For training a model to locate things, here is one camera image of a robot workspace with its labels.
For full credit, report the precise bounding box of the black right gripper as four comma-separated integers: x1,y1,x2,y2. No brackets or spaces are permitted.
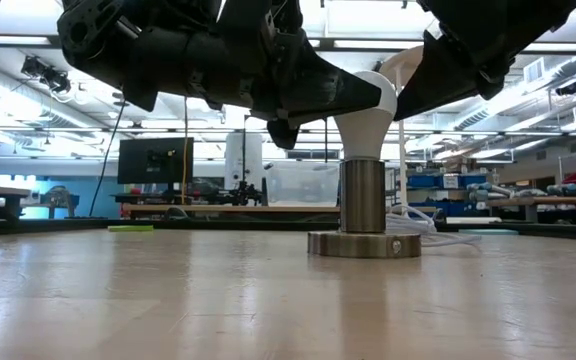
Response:
392,0,576,122

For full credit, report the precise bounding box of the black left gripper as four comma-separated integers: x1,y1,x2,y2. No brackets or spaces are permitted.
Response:
123,0,384,151

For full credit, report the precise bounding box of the white lightbulb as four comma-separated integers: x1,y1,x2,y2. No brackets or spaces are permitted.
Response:
333,69,399,162

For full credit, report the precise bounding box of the brass lamp socket base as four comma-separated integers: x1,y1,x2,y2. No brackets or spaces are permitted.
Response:
307,158,423,260

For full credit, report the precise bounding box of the white round-top stand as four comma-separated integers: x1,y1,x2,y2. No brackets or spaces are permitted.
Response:
379,44,503,225

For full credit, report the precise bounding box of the blue storage bin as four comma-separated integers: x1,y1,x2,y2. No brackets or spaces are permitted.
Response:
406,173,442,190
459,173,489,189

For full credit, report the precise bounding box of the white ceiling air vent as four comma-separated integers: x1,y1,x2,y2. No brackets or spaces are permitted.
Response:
523,56,548,86

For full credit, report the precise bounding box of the white cylindrical machine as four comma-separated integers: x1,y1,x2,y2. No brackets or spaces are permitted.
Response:
223,131,265,192

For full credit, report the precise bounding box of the grey blue cylindrical part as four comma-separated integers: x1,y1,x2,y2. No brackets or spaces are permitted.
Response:
466,181,549,200
546,182,576,198

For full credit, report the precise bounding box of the black benchtop device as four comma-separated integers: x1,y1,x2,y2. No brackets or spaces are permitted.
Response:
225,180,266,207

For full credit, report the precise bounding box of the blue sticky note pad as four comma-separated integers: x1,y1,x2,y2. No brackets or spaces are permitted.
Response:
457,228,520,236

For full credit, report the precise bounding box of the black computer monitor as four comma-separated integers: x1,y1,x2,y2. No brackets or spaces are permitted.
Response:
116,137,195,186

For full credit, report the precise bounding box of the green sticky note pad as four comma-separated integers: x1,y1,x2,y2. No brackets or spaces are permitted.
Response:
107,224,155,233

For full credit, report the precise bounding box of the grey machine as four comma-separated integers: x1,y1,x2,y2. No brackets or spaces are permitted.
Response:
42,184,80,219

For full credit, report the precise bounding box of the white power cord with switch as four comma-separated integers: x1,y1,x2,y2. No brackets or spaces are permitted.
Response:
385,203,484,249

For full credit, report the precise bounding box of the yellow hanging cable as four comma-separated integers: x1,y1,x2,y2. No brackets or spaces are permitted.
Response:
181,97,190,206

